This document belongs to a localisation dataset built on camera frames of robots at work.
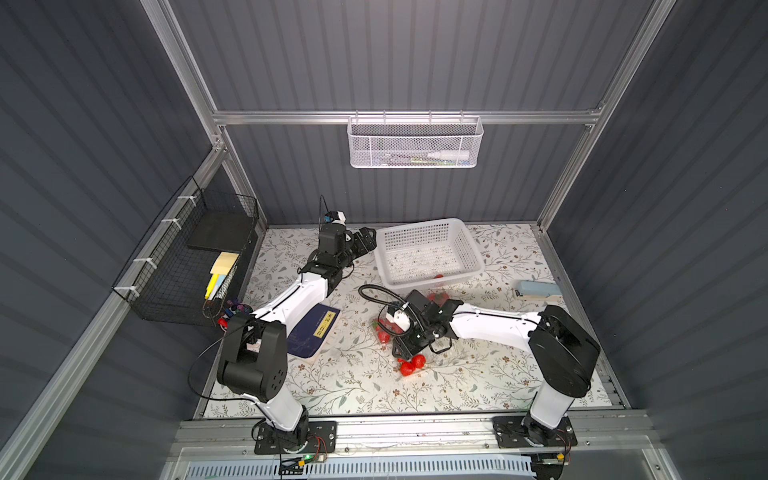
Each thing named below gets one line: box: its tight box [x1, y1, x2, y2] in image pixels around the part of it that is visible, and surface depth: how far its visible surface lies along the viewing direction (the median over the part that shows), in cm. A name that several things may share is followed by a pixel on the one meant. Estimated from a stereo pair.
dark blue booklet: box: [287, 303, 341, 358], surface depth 91 cm
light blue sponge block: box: [518, 280, 563, 301], surface depth 101 cm
